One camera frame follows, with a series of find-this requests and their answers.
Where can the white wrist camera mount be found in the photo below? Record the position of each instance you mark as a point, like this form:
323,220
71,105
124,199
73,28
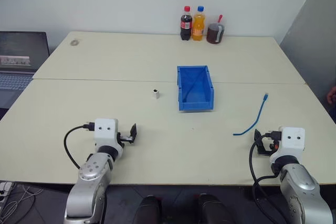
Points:
105,132
291,140

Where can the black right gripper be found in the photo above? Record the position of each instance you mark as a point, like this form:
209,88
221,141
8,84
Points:
267,144

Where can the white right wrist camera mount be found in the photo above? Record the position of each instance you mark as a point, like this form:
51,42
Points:
291,140

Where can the red spoon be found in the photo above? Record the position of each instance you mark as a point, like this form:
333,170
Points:
220,18

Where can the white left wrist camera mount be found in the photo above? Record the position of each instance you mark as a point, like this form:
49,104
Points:
105,132

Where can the dark grey laptop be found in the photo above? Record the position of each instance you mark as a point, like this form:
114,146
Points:
15,64

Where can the orange soda bottle blue cap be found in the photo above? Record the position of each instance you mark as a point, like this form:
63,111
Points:
198,26

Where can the blue plastic storage bin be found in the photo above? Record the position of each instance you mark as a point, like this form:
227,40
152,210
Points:
195,90

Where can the grey partition panel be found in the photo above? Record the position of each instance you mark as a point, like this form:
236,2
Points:
309,30

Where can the dark rounded shape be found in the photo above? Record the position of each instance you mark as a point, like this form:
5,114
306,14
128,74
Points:
147,211
211,209

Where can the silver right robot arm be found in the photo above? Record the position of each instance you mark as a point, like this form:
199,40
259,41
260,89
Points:
302,184

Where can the white power strip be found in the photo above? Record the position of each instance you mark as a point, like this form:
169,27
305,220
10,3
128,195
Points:
5,187

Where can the jar of dark brown liquid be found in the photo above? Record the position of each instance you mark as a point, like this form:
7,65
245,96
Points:
214,33

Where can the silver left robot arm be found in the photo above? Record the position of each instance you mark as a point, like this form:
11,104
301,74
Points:
89,179

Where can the small white adapter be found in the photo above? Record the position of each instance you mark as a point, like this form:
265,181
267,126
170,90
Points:
156,94

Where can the cola bottle with red cap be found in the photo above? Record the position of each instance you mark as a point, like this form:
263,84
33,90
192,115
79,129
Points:
186,26

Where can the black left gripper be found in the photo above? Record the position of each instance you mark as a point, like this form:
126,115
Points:
124,138

